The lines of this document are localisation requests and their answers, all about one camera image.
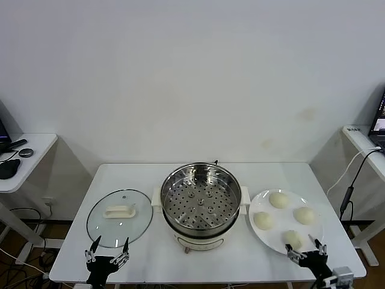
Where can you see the white wall outlet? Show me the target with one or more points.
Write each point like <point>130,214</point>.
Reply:
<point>48,201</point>

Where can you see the white round plate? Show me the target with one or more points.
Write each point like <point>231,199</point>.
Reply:
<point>272,238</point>

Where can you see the grey round disc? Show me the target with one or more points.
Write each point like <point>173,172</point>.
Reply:
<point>26,152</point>

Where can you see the white steamed baozi bun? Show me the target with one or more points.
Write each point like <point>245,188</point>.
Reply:
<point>292,238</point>
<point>304,215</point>
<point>279,200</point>
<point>263,221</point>

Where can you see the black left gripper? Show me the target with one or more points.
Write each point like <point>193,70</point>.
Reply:
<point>97,268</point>

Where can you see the black computer monitor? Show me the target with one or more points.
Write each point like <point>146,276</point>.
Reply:
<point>3,131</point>

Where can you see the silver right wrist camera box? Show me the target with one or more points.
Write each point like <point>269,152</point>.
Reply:
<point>343,275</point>

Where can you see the dark open laptop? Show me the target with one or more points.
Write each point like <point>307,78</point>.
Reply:
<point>378,123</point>

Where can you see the white side table with mouse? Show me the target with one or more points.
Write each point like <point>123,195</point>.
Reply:
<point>36,144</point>

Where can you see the white side table with laptop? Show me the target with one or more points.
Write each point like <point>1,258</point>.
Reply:
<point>358,141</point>

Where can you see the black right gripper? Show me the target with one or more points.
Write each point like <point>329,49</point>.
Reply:
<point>314,263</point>

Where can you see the black remote control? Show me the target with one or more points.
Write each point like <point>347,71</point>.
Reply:
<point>16,143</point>

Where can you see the black computer mouse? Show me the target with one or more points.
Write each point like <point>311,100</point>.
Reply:
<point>9,168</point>

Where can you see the perforated steel steamer basket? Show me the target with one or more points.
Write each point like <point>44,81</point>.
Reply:
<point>198,207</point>

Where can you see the cream electric cooker base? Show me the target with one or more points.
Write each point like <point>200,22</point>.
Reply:
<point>200,241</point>

